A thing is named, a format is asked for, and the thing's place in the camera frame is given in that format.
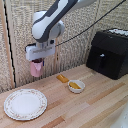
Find white object on appliance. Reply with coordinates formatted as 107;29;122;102
108;28;128;37

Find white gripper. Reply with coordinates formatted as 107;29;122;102
25;39;56;62

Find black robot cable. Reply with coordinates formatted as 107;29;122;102
54;0;128;47

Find white ceramic bowl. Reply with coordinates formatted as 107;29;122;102
67;79;86;94

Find black box appliance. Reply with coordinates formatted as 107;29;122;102
85;29;128;81

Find yellow rectangular block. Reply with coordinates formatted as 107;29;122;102
55;74;70;84

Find white floral rim plate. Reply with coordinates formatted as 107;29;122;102
3;88;48;121

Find pink mug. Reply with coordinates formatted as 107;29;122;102
29;58;45;78

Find yellow food piece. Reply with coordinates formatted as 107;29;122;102
69;81;82;90

